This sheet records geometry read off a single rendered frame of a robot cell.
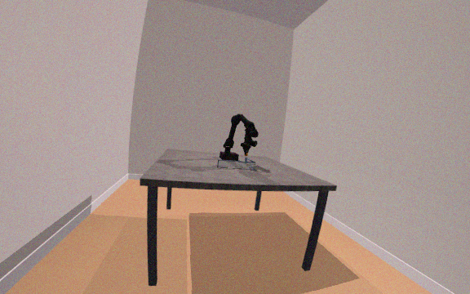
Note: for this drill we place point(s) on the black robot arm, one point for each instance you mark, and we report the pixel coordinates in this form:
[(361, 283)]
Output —
[(250, 131)]

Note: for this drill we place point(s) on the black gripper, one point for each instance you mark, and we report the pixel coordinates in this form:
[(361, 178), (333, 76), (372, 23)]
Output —
[(245, 144)]

